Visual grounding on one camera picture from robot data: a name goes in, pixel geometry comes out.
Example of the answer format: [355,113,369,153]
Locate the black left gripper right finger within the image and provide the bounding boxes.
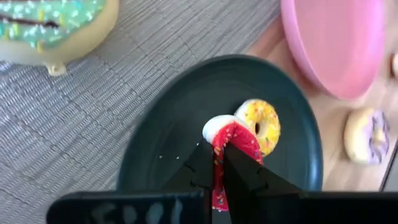
[223,142,398,224]

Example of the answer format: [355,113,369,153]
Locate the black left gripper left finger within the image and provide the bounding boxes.
[46,139,216,224]

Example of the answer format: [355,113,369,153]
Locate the small red frosted donut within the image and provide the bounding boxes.
[201,114,264,212]

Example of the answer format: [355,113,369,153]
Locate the small yellow frosted donut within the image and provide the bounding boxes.
[233,98,281,157]

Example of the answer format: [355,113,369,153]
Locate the large lavender chocolate-drizzle donut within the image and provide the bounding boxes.
[343,108,391,166]

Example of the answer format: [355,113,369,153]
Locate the small white frosted donut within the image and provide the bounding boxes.
[391,52,398,78]

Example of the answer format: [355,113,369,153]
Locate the large green sprinkled donut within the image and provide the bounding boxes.
[0,0,119,77]

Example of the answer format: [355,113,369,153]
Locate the dark green round plate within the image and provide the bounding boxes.
[117,54,323,200]

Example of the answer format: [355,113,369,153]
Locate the grey woven placemat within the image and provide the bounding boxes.
[0,0,280,224]

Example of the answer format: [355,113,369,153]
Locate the pink round plate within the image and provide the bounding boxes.
[280,0,388,101]

